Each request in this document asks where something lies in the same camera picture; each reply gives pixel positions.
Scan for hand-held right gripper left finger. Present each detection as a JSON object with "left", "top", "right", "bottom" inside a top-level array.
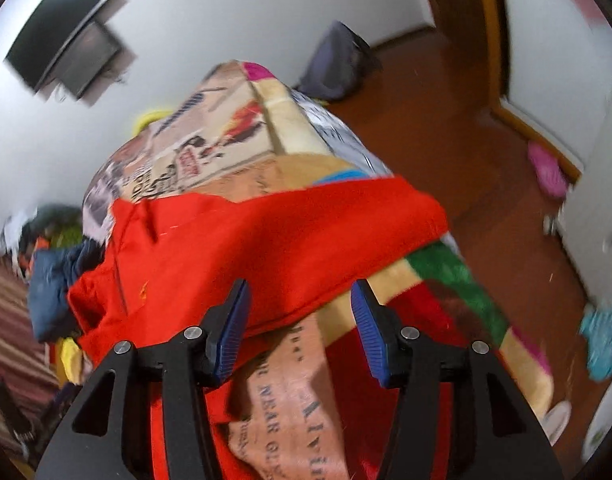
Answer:
[{"left": 33, "top": 279, "right": 252, "bottom": 480}]

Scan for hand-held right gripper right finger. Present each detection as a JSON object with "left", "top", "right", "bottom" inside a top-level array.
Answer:
[{"left": 350, "top": 279, "right": 567, "bottom": 480}]

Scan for red garment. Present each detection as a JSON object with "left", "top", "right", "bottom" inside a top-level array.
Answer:
[{"left": 67, "top": 176, "right": 449, "bottom": 361}]

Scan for yellow cloth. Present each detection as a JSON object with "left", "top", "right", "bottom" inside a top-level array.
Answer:
[{"left": 56, "top": 337, "right": 87, "bottom": 386}]

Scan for blue jeans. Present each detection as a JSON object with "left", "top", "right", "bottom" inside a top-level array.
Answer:
[{"left": 27, "top": 240, "right": 107, "bottom": 343}]

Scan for green cloth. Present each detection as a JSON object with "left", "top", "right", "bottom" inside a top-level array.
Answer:
[{"left": 51, "top": 222, "right": 84, "bottom": 248}]

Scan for white round object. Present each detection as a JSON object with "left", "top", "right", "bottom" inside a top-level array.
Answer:
[{"left": 543, "top": 400, "right": 572, "bottom": 446}]

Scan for printed blanket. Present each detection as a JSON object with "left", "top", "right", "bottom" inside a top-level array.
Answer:
[{"left": 81, "top": 60, "right": 557, "bottom": 480}]

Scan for striped curtain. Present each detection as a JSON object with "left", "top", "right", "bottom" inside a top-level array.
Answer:
[{"left": 0, "top": 247, "right": 62, "bottom": 456}]

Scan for yellow pillow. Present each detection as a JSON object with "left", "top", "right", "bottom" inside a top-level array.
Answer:
[{"left": 136, "top": 107, "right": 177, "bottom": 133}]

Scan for teal cloth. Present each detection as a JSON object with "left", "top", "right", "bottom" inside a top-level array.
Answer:
[{"left": 578, "top": 302, "right": 612, "bottom": 383}]

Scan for pink clog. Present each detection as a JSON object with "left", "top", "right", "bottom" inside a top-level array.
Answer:
[{"left": 528, "top": 141, "right": 569, "bottom": 201}]

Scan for white crumpled cloth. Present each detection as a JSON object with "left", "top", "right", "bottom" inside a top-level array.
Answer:
[{"left": 0, "top": 215, "right": 23, "bottom": 256}]

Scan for grey backpack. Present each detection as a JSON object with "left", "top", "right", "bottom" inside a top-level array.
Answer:
[{"left": 298, "top": 21, "right": 382, "bottom": 103}]

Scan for wooden door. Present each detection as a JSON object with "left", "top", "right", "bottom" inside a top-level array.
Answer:
[{"left": 416, "top": 0, "right": 509, "bottom": 98}]

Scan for black wall television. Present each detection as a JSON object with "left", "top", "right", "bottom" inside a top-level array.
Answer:
[{"left": 3, "top": 0, "right": 117, "bottom": 92}]

